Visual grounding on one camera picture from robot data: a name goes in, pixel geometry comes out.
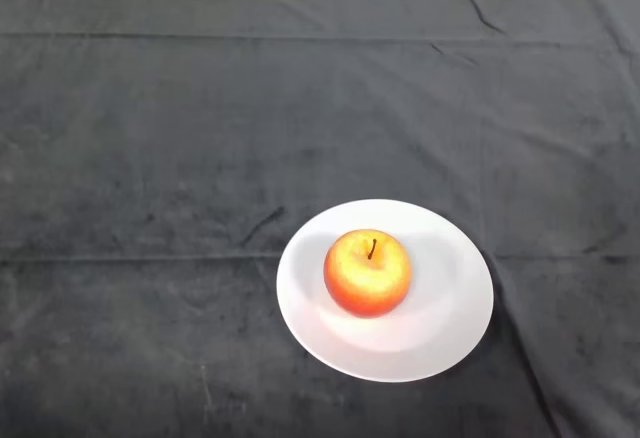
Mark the white round plate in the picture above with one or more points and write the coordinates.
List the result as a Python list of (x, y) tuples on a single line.
[(435, 318)]

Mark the red yellow apple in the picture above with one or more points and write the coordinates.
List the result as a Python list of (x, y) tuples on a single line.
[(367, 273)]

